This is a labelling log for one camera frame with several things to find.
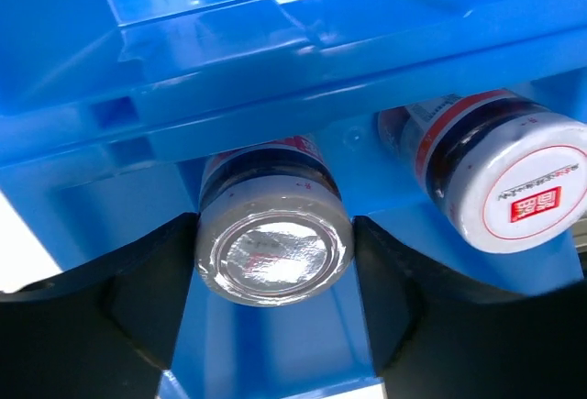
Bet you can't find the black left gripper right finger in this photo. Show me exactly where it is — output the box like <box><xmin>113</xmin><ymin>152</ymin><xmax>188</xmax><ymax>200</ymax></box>
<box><xmin>353</xmin><ymin>216</ymin><xmax>586</xmax><ymax>398</ymax></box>

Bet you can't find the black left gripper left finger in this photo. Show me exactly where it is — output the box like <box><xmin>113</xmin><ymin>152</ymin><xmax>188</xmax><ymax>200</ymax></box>
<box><xmin>1</xmin><ymin>213</ymin><xmax>197</xmax><ymax>398</ymax></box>

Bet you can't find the short red-label jar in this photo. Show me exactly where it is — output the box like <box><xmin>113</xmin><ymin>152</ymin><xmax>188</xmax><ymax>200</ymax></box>
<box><xmin>377</xmin><ymin>89</ymin><xmax>586</xmax><ymax>254</ymax></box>

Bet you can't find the short silver-lid jar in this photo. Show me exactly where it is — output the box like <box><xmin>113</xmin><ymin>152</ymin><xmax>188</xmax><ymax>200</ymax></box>
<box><xmin>194</xmin><ymin>135</ymin><xmax>355</xmax><ymax>307</ymax></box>

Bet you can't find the blue plastic divided bin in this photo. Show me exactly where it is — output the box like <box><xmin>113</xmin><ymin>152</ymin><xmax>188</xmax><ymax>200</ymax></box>
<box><xmin>1</xmin><ymin>0</ymin><xmax>586</xmax><ymax>398</ymax></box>

